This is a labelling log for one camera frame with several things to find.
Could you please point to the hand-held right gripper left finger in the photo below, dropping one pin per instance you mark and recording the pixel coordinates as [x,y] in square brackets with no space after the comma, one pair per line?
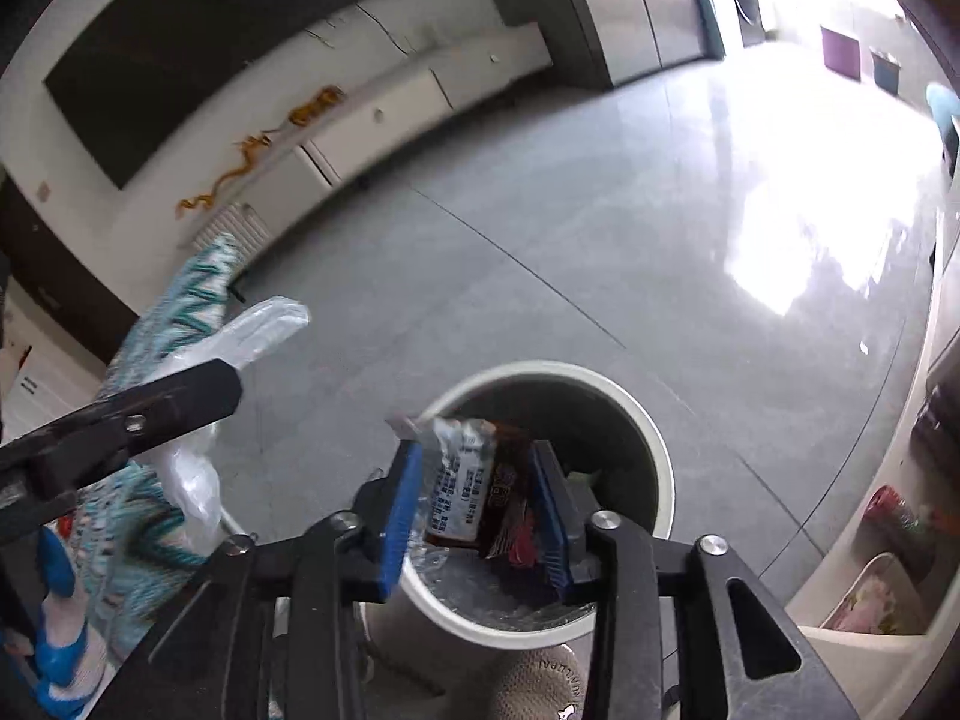
[397,525]

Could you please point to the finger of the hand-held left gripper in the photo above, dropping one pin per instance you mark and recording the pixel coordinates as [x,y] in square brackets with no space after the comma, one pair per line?
[172,401]

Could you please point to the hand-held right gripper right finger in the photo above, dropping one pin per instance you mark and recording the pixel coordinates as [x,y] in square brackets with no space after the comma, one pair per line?
[551,525]

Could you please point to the brown white snack wrapper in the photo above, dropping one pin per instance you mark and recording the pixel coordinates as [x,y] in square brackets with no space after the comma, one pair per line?
[465,480]

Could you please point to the clear plastic bag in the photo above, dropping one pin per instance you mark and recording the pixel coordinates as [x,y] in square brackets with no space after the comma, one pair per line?
[247,334]

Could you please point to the white round waste bin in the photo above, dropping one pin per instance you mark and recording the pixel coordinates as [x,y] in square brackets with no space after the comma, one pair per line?
[637,442]

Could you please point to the blue white patterned cloth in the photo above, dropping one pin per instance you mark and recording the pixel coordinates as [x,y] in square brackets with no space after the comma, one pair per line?
[56,562]

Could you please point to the teal zigzag knitted blanket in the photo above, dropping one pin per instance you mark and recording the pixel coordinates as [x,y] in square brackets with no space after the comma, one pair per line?
[169,307]

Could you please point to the white floor cupboard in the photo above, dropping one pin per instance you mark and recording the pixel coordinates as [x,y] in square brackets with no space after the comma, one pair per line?
[45,382]

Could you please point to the dark brown door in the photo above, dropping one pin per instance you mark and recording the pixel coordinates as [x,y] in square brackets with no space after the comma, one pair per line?
[52,270]

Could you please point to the golden dragon figurine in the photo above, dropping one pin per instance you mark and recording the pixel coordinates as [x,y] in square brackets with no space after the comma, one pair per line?
[240,161]

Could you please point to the golden tiger figurine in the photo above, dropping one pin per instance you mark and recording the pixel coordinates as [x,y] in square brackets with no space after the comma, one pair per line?
[315,106]

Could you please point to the floral patterned tray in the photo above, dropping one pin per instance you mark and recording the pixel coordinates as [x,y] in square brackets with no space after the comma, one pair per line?
[877,600]

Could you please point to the red printed can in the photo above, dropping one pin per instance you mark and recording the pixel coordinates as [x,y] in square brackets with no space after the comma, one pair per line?
[889,514]

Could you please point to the white low television cabinet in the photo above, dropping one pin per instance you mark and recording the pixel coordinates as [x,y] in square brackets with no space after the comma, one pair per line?
[390,105]

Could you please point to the grey double door refrigerator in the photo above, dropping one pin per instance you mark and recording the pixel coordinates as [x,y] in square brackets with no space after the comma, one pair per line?
[615,7]

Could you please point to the blue bucket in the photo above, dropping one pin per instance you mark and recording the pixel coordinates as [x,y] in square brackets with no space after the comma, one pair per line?
[886,71]

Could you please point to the teal chair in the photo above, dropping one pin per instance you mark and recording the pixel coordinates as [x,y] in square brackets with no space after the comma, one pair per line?
[941,109]

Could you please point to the wall light switch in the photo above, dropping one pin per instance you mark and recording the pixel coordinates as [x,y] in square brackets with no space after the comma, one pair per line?
[43,191]

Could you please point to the black wall television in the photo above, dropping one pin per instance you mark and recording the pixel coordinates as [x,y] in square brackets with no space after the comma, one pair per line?
[210,45]

